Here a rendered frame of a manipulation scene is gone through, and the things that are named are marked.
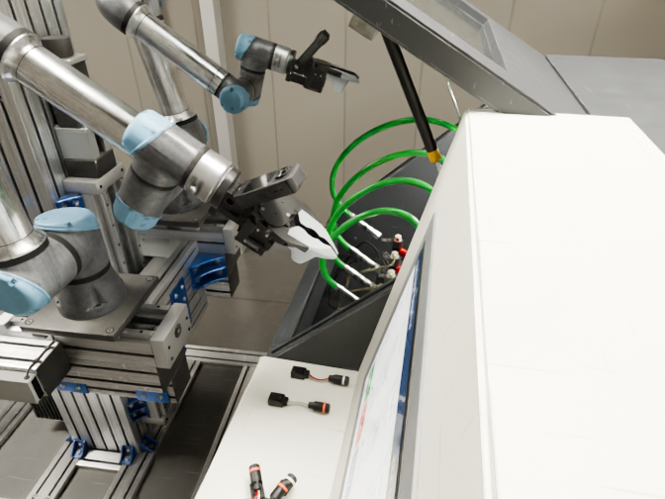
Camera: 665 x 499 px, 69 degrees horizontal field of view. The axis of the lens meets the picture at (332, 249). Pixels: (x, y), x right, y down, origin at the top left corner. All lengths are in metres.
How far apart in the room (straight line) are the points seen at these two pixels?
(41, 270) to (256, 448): 0.52
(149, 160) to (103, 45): 2.42
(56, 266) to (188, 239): 0.61
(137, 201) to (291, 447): 0.51
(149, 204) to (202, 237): 0.78
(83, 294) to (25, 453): 1.07
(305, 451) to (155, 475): 1.05
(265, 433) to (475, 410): 0.72
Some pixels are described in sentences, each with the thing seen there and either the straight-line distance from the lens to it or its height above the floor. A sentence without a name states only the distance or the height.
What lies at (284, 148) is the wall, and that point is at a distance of 2.93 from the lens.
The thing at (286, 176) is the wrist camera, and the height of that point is 1.47.
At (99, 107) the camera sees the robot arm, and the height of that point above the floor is 1.51.
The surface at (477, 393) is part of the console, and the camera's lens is 0.29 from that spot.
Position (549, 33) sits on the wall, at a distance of 2.77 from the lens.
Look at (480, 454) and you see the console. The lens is 0.26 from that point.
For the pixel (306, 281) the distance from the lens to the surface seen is 1.35.
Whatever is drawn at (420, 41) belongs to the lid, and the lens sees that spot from 0.71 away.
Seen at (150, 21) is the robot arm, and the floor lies 1.57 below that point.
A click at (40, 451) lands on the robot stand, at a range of 2.15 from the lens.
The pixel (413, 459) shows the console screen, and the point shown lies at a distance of 0.38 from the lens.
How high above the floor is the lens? 1.76
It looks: 33 degrees down
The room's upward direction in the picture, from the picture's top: straight up
